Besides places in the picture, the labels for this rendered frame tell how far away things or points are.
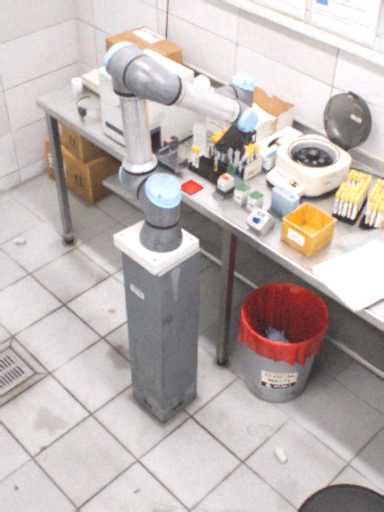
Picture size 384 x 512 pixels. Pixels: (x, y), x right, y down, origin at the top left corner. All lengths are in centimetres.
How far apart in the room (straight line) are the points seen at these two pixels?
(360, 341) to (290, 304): 33
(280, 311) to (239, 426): 51
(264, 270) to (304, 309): 37
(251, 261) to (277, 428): 79
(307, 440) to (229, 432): 32
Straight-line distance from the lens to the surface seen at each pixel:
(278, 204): 248
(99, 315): 333
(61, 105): 317
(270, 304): 290
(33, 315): 338
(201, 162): 271
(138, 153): 221
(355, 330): 298
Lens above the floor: 244
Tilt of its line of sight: 43 degrees down
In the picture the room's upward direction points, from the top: 1 degrees clockwise
